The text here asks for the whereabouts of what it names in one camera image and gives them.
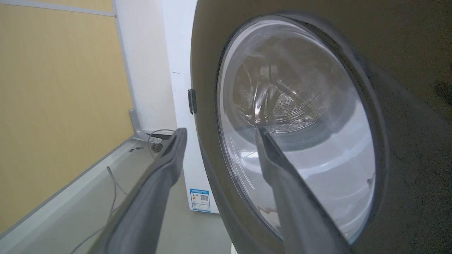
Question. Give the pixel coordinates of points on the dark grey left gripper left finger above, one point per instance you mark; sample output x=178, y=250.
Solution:
x=148, y=208

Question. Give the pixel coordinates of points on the blue energy label sticker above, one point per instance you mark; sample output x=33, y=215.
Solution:
x=200, y=200

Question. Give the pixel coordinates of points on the dark round washing machine door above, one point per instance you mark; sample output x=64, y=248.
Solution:
x=406, y=141

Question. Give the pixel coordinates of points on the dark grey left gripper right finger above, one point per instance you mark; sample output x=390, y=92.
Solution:
x=300, y=215

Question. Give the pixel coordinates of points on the white washing machine body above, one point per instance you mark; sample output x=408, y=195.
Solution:
x=183, y=106

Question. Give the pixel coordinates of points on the grey wall corner bracket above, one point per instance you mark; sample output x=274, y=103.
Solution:
x=139, y=128

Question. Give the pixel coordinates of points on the black door latch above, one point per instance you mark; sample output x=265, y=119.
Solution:
x=191, y=101

